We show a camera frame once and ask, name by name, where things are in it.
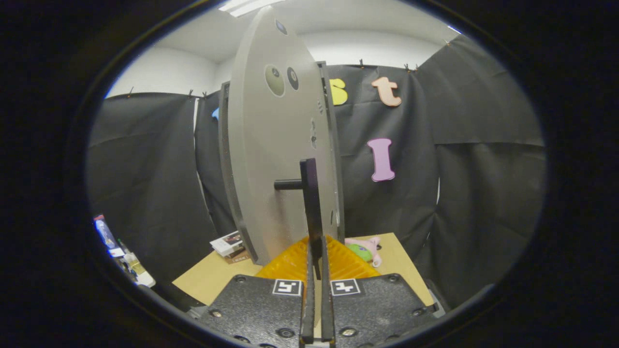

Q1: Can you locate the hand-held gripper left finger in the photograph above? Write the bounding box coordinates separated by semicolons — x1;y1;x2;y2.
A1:
196;235;316;348

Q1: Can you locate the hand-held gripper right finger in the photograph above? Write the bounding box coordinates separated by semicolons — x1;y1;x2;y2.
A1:
320;235;438;348

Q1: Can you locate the black door handle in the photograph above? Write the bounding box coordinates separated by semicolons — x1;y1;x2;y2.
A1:
274;158;324;281

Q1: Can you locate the grey shoe cabinet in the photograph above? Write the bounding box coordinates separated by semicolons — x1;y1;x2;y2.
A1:
219;62;345;265

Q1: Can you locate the light grey shoe cabinet door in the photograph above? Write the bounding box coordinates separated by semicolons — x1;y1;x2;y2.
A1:
226;6;339;265

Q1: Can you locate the pink and green plush toy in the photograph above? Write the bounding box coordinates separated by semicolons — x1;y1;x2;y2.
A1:
344;236;383;268

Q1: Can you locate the white booklet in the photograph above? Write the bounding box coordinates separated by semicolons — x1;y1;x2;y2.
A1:
210;231;245;258

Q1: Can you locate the black backdrop cloth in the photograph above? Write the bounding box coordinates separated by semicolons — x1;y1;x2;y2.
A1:
87;34;547;310

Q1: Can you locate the row of small cloth clips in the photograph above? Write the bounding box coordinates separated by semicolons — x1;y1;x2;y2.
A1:
127;41;453;100

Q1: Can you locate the long ceiling light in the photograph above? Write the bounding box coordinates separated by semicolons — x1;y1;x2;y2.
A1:
218;0;286;18

